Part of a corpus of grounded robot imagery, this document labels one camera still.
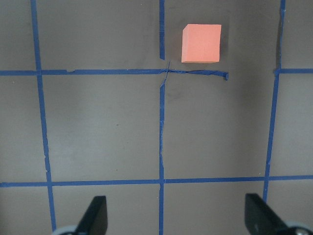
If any orange foam cube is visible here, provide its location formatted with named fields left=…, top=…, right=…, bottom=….
left=181, top=24, right=222, bottom=64

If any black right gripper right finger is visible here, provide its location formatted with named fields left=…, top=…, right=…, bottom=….
left=245, top=193, right=286, bottom=235

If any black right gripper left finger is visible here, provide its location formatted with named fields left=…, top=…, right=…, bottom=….
left=74, top=196, right=108, bottom=235

